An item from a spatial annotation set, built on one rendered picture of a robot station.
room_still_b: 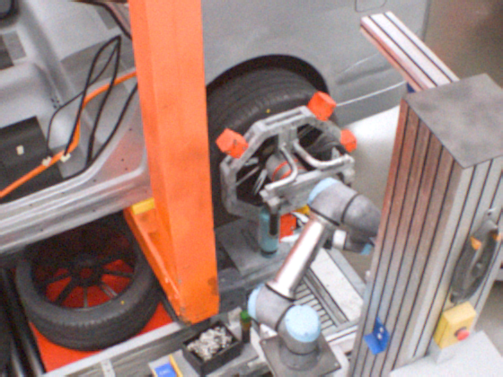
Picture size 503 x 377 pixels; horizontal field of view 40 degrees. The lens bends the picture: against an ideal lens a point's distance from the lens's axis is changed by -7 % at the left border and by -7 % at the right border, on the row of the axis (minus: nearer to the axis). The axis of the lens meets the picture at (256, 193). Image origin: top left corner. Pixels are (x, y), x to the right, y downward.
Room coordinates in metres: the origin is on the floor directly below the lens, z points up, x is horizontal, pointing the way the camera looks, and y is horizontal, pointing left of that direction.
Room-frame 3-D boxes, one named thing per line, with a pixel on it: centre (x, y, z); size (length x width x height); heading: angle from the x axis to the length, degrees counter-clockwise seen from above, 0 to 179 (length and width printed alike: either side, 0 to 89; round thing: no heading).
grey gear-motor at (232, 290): (2.05, 0.21, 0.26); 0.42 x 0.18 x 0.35; 28
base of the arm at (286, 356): (1.30, -0.15, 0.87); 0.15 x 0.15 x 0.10
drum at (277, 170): (2.13, -0.14, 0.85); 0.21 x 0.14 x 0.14; 28
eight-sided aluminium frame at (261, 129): (2.19, -0.11, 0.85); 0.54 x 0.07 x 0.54; 118
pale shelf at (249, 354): (1.48, 0.22, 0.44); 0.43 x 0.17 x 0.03; 118
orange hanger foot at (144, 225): (2.01, 0.42, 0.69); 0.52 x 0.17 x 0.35; 28
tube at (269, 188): (2.04, -0.08, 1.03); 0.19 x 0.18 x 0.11; 28
